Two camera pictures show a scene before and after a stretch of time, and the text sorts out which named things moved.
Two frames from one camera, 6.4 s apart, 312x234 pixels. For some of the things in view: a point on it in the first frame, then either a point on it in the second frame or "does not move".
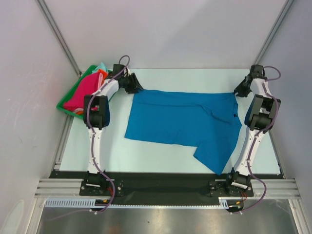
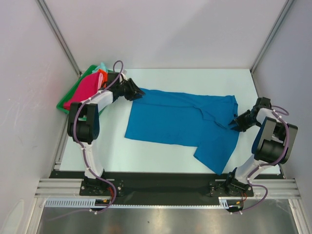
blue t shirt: (208, 121) does not move
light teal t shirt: (102, 66) does not move
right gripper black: (243, 88) to (245, 120)
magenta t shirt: (88, 86) does not move
